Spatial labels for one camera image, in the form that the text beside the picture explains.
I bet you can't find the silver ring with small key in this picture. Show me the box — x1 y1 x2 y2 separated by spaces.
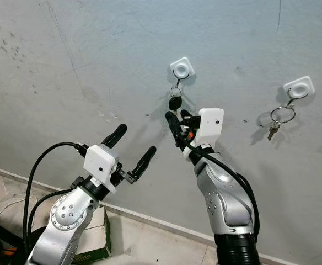
266 105 297 141

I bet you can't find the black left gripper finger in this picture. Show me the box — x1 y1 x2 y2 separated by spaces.
131 145 157 180
101 124 128 150

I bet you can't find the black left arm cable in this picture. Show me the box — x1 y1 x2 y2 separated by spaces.
22 142 90 255
26 189 73 243

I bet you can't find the white square wall hook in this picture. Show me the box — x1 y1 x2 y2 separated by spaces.
169 56 196 88
282 76 315 105

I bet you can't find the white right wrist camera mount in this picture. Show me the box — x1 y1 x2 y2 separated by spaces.
191 107 226 149

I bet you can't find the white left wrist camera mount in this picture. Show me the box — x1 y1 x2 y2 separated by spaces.
83 145 121 194

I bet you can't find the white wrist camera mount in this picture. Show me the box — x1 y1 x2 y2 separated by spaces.
191 107 226 149
83 145 121 194

